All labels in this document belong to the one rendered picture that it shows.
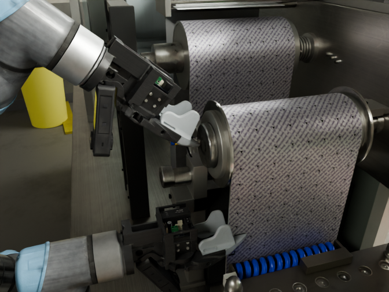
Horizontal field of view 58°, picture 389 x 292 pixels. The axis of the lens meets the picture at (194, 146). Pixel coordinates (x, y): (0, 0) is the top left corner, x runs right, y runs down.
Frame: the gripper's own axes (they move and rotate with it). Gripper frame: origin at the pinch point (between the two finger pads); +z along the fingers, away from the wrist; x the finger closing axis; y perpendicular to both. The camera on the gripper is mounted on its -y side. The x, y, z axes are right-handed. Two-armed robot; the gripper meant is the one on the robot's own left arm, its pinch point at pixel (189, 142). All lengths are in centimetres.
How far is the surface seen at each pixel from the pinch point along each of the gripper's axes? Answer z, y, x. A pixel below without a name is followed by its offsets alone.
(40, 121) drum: 21, -134, 300
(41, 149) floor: 29, -138, 253
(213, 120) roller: -0.9, 6.0, -3.2
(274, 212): 17.6, -0.6, -8.4
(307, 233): 27.9, -0.7, -8.4
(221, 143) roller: 0.6, 4.3, -7.0
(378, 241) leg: 70, 4, 5
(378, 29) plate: 17.8, 35.9, 2.7
